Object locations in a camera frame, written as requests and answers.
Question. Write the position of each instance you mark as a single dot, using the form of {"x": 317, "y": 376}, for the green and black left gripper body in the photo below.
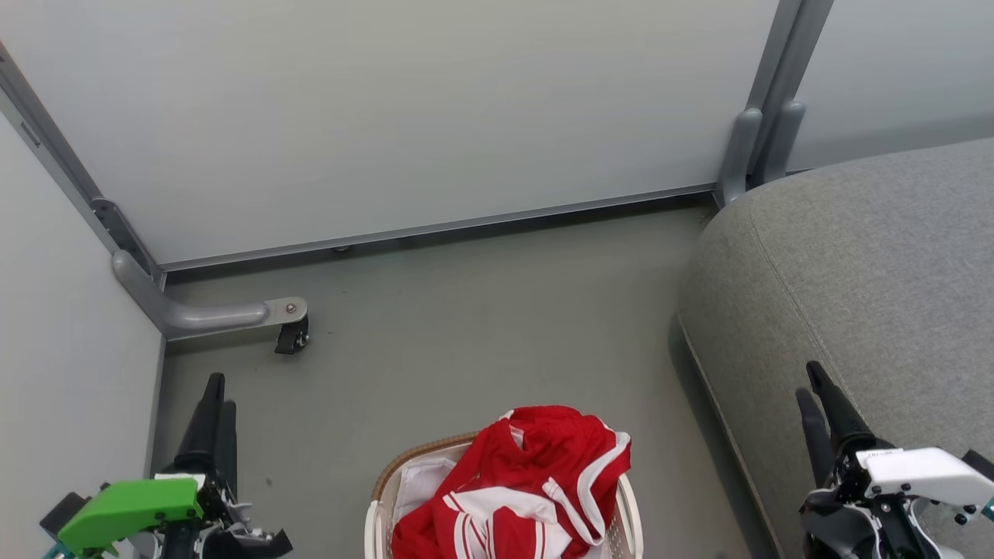
{"x": 132, "y": 508}

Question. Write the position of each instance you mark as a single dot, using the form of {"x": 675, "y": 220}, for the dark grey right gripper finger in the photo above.
{"x": 819, "y": 446}
{"x": 842, "y": 423}

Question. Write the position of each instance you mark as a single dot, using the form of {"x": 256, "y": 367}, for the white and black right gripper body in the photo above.
{"x": 916, "y": 473}

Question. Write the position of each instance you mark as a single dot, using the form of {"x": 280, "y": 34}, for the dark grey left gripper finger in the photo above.
{"x": 200, "y": 435}
{"x": 227, "y": 450}

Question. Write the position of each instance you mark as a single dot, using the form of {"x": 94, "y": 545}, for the red and white garment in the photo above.
{"x": 543, "y": 450}

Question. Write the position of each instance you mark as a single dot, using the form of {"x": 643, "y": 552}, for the grey fabric sofa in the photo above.
{"x": 854, "y": 272}

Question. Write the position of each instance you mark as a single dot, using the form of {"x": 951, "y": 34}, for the black caster wheel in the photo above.
{"x": 292, "y": 337}

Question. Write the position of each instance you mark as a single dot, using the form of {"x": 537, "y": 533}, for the white laundry basket brown rim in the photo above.
{"x": 378, "y": 536}

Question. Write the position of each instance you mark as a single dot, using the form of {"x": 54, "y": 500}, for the grey curved partition foot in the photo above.
{"x": 738, "y": 155}
{"x": 783, "y": 140}

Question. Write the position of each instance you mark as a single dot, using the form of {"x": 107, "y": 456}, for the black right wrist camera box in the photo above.
{"x": 980, "y": 463}

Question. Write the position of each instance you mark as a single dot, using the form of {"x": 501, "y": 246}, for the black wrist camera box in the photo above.
{"x": 64, "y": 512}
{"x": 980, "y": 463}

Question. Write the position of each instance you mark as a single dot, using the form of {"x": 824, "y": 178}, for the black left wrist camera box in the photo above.
{"x": 64, "y": 512}

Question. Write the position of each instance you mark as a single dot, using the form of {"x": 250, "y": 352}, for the grey partition leg with bracket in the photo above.
{"x": 202, "y": 317}

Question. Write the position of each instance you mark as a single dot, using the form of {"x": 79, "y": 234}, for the grey corner partition post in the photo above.
{"x": 70, "y": 167}

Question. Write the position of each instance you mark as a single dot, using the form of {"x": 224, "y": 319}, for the grey partition bottom rail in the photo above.
{"x": 435, "y": 229}

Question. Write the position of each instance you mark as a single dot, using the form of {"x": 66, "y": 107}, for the grey double partition post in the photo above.
{"x": 788, "y": 54}

